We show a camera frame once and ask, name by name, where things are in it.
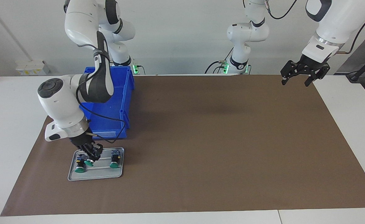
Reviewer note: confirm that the blue plastic storage bin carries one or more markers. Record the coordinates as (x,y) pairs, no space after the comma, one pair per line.
(114,102)

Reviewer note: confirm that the silver metal tray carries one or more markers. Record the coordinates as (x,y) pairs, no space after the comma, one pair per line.
(101,172)

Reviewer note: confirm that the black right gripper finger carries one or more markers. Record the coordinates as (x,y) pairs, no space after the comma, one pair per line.
(82,151)
(97,151)

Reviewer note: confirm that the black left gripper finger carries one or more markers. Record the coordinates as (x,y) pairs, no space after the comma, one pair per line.
(290,70)
(319,73)

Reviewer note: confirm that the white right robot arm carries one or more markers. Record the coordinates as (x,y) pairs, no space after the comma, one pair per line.
(61,99)

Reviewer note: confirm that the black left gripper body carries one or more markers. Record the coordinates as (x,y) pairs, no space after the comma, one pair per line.
(311,63)

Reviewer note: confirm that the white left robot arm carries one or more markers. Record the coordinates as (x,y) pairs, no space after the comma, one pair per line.
(248,32)

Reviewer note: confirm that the green push button switch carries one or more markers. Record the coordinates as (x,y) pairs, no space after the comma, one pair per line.
(114,165)
(80,169)
(89,162)

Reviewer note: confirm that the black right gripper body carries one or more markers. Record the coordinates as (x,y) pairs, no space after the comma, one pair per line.
(81,140)

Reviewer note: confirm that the brown table mat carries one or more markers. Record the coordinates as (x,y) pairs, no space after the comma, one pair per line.
(201,171)

